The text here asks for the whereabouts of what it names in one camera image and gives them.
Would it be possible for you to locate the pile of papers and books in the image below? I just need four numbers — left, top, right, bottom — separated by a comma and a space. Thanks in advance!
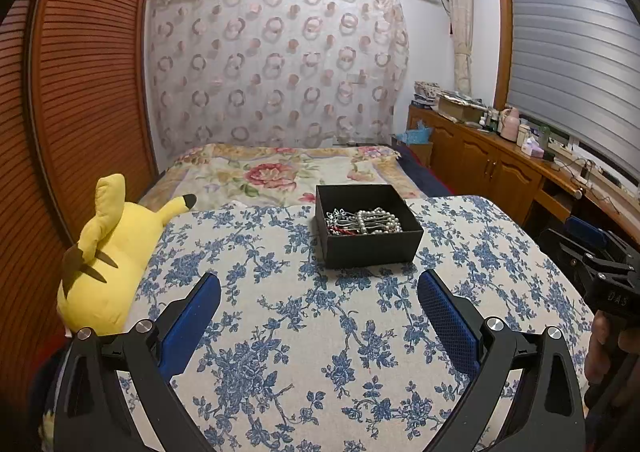
412, 81, 490, 124

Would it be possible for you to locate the yellow plush toy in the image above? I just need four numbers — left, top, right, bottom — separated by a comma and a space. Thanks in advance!
56, 173, 197, 337

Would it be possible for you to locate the blue floral cloth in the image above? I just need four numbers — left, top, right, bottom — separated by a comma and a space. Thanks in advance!
114, 195, 597, 452

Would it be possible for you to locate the pink kettle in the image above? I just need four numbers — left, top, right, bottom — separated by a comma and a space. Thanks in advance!
500, 106, 521, 142

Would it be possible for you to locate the floral bed blanket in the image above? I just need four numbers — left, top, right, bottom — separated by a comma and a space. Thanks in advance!
137, 142, 417, 209

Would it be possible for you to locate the circle patterned curtain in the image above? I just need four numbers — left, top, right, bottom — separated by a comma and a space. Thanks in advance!
146, 0, 411, 158

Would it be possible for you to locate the wooden cabinet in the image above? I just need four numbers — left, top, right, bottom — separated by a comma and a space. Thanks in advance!
406, 102, 640, 235

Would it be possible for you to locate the white pearl necklace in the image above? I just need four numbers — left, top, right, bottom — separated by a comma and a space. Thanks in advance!
349, 209, 404, 236

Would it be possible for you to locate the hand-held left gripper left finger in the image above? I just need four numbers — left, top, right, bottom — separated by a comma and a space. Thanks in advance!
37, 272, 222, 452

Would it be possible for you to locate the wooden slatted wardrobe door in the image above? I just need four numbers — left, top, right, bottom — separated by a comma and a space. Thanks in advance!
0, 0, 162, 383

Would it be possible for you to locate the navy blue bedsheet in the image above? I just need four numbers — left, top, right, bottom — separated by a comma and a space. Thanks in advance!
396, 145, 455, 199

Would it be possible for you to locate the grey window blind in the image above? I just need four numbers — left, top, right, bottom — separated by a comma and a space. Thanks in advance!
504, 0, 640, 179

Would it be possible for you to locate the blue bag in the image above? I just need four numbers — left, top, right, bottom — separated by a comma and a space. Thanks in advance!
394, 123, 434, 147

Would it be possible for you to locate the person's right hand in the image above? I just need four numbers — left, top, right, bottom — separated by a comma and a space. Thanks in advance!
584, 309, 615, 387

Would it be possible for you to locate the black jewelry box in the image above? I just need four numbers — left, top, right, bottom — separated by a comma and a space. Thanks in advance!
315, 183, 425, 269

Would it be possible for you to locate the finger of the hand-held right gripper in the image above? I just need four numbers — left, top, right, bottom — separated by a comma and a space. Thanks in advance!
539, 228, 601, 283
566, 215, 610, 249

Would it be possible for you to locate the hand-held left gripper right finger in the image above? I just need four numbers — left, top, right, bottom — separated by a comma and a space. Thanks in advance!
417, 269, 586, 452

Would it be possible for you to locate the beige window curtain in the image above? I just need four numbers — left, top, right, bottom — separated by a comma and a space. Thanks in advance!
444, 0, 475, 96

